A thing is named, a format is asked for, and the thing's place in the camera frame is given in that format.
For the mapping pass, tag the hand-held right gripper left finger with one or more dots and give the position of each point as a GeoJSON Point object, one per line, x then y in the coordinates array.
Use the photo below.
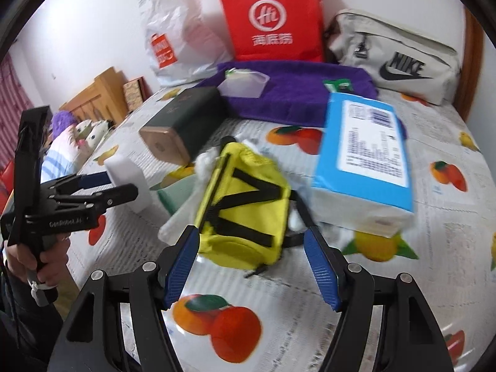
{"type": "Point", "coordinates": [180, 267]}

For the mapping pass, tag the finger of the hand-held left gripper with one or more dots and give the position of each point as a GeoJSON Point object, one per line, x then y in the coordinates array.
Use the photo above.
{"type": "Point", "coordinates": [116, 195]}
{"type": "Point", "coordinates": [93, 179]}

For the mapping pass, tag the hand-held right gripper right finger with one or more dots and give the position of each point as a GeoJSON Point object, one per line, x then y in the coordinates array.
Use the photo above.
{"type": "Point", "coordinates": [321, 271]}

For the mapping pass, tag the white tissue pack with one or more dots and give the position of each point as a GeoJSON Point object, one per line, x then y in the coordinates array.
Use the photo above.
{"type": "Point", "coordinates": [128, 186]}

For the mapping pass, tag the white sock with mint cuff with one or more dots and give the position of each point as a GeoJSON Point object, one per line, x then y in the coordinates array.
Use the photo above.
{"type": "Point", "coordinates": [176, 201]}

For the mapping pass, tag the clear plastic bag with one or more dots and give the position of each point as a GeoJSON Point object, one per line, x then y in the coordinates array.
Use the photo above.
{"type": "Point", "coordinates": [244, 85]}

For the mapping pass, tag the green wet wipes pack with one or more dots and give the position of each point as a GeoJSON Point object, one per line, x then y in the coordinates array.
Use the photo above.
{"type": "Point", "coordinates": [337, 84]}

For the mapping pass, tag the person's left hand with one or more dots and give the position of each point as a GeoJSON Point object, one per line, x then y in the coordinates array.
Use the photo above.
{"type": "Point", "coordinates": [48, 263]}

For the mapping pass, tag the white spotted plush toy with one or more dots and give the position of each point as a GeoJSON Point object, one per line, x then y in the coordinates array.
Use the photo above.
{"type": "Point", "coordinates": [89, 133]}

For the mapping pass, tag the purple plush toy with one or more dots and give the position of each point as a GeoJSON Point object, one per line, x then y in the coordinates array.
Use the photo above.
{"type": "Point", "coordinates": [62, 122]}

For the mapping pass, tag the fruit print lace tablecloth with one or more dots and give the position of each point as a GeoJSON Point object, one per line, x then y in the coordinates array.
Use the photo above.
{"type": "Point", "coordinates": [387, 298]}

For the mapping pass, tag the wooden headboard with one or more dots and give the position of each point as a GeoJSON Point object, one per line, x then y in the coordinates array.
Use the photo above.
{"type": "Point", "coordinates": [97, 93]}

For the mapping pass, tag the dark green tea box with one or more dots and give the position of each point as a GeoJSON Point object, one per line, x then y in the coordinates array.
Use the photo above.
{"type": "Point", "coordinates": [182, 124]}

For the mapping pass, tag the framed picture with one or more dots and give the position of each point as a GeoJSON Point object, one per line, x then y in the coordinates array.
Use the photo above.
{"type": "Point", "coordinates": [133, 89]}

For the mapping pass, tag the person's dark clothing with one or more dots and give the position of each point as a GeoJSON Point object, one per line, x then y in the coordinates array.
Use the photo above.
{"type": "Point", "coordinates": [19, 329]}

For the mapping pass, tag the blue tissue pack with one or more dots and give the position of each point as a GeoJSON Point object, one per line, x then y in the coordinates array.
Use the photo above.
{"type": "Point", "coordinates": [360, 155]}

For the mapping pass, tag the red striped curtain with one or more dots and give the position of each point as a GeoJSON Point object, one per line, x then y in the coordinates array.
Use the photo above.
{"type": "Point", "coordinates": [11, 81]}

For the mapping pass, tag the white plastic shopping bag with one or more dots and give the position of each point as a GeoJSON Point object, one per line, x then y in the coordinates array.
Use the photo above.
{"type": "Point", "coordinates": [174, 27]}

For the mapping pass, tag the purple towel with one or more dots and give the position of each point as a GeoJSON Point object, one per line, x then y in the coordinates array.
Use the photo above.
{"type": "Point", "coordinates": [294, 93]}

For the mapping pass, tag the grey waist bag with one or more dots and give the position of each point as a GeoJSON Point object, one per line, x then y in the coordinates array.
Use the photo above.
{"type": "Point", "coordinates": [391, 62]}

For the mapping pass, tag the red paper shopping bag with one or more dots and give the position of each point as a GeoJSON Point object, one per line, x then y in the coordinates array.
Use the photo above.
{"type": "Point", "coordinates": [271, 19]}

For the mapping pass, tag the brown wooden door frame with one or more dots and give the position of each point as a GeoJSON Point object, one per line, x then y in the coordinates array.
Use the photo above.
{"type": "Point", "coordinates": [471, 66]}

